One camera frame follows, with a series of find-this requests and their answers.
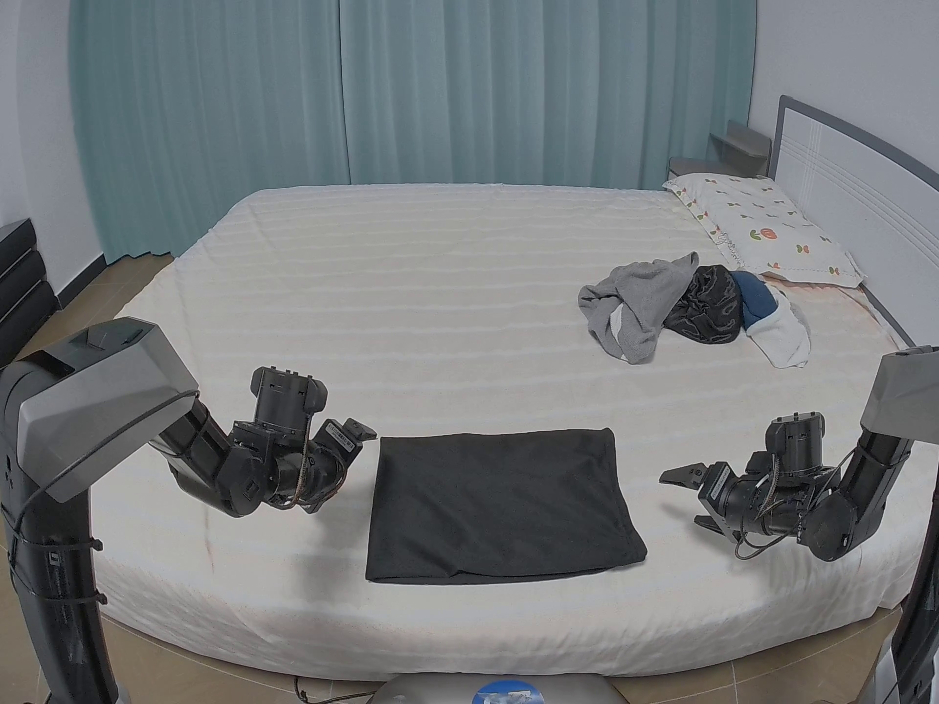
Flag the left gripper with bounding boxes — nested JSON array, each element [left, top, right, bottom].
[[314, 417, 379, 493]]

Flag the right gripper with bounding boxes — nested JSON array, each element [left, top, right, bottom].
[[659, 462, 757, 541]]

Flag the black trousers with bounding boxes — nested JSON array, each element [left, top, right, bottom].
[[364, 427, 648, 585]]

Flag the pile of clothes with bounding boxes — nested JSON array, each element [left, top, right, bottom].
[[577, 251, 811, 371]]

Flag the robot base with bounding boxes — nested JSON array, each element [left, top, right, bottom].
[[365, 673, 617, 704]]

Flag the bed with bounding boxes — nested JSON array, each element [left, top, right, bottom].
[[91, 94, 939, 683]]

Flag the white printed pillow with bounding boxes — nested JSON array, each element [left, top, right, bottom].
[[662, 172, 867, 290]]

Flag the grey bedside table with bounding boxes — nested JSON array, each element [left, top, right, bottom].
[[668, 120, 773, 177]]

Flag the black chest of drawers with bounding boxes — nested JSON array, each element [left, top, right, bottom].
[[0, 219, 61, 365]]

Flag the blue-green curtain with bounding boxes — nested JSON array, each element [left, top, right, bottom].
[[69, 0, 352, 262], [339, 0, 760, 192]]

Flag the black cable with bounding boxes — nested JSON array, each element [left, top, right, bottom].
[[734, 528, 786, 560], [293, 675, 368, 704], [11, 389, 201, 541]]

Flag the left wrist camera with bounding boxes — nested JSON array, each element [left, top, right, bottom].
[[249, 366, 331, 438]]

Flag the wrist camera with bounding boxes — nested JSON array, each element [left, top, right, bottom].
[[764, 411, 827, 476], [249, 366, 331, 438]]

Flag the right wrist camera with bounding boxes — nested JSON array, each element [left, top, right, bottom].
[[764, 411, 827, 476]]

